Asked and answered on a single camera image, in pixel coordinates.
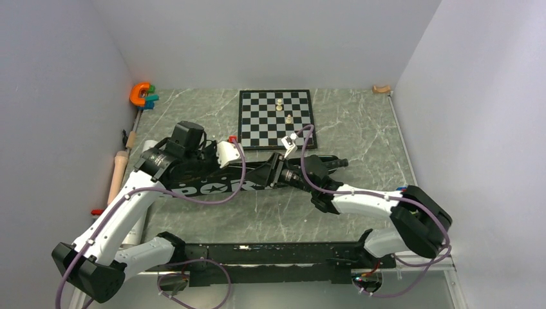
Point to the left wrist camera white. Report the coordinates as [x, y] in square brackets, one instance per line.
[228, 153]

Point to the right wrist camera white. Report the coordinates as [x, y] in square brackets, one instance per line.
[289, 143]

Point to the black racket bag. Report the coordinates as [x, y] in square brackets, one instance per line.
[222, 177]

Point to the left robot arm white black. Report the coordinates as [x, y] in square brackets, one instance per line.
[95, 263]

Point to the wooden arch block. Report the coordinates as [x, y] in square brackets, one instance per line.
[381, 89]

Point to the red clamp knob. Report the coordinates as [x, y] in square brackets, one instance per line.
[96, 212]

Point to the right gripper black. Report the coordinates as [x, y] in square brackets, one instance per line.
[270, 173]

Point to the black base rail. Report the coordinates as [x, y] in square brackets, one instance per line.
[335, 262]

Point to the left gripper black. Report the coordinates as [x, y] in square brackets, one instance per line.
[212, 147]

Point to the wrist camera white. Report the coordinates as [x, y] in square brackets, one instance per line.
[228, 153]
[289, 143]

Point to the beige toy microphone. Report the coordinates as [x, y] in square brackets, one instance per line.
[120, 162]

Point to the black white chessboard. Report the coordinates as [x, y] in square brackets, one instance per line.
[261, 127]

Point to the small beige handled tool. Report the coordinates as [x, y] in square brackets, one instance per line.
[128, 139]

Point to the white chess piece back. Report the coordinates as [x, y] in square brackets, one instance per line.
[279, 105]

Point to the orange C-shaped toy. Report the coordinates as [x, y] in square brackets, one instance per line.
[139, 93]

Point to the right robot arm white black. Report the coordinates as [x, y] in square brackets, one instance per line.
[418, 223]

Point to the teal blue toy blocks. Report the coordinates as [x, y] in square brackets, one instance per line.
[150, 97]

